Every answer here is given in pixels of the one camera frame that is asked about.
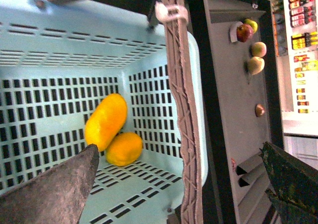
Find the brown basket handle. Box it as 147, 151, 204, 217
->
47, 0, 203, 224

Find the black shelf frame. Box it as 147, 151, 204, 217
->
188, 0, 283, 224

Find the yellow lemon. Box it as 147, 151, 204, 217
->
106, 132, 143, 166

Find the pile of pears and oranges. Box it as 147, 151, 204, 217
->
236, 18, 267, 75

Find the white zip tie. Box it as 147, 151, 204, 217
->
155, 1, 189, 24

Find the light blue plastic basket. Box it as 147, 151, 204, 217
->
0, 0, 208, 224

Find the left gripper grey textured left finger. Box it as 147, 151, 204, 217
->
0, 145, 99, 224

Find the left gripper green textured right finger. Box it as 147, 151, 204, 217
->
260, 142, 318, 224

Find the yellow mango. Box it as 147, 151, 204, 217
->
84, 93, 128, 152

